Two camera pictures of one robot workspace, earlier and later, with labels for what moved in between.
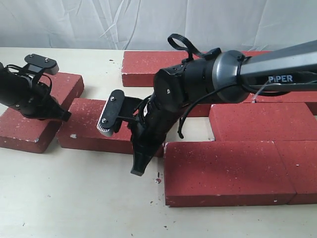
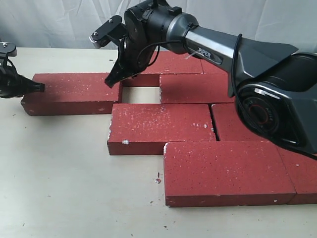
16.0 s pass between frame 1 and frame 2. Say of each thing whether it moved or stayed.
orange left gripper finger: moved
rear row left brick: stayed
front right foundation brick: stayed
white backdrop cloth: stayed
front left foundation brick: stayed
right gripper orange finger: moved
